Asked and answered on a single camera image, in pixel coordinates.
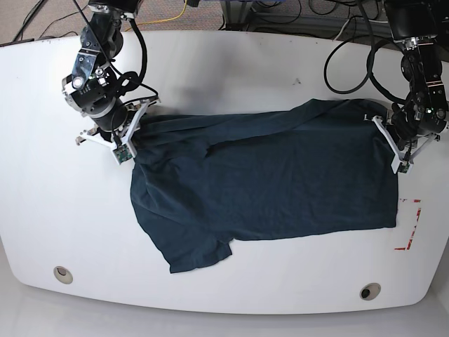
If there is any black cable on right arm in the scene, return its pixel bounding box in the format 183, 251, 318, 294
69, 0, 162, 106

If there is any left table cable grommet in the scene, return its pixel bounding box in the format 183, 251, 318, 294
53, 266, 73, 284

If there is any right table cable grommet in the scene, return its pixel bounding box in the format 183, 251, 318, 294
359, 283, 381, 301

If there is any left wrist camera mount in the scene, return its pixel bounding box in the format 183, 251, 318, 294
371, 116, 440, 174

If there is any white cable on floor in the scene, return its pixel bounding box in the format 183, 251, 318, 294
332, 19, 351, 41

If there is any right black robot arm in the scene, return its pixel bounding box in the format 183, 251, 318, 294
62, 1, 147, 133

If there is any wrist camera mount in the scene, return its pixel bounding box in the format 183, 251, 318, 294
75, 98, 158, 165
371, 116, 440, 174

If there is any table cable grommet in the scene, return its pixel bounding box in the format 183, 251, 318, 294
53, 266, 73, 284
359, 283, 381, 301

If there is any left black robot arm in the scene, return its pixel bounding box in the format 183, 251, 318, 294
383, 1, 448, 143

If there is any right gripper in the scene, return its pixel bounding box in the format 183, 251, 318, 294
91, 105, 130, 133

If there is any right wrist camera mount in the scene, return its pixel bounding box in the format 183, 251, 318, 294
75, 98, 158, 165

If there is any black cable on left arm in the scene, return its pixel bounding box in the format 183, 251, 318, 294
323, 0, 408, 110

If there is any dark blue t-shirt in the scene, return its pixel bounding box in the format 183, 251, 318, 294
130, 99, 398, 273

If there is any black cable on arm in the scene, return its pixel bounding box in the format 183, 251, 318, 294
323, 0, 408, 110
69, 0, 162, 106

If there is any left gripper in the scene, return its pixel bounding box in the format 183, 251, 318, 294
394, 129, 421, 150

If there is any red tape rectangle marking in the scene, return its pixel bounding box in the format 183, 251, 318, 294
391, 199, 422, 251

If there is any yellow cable on floor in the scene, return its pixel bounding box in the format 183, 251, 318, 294
125, 0, 187, 32

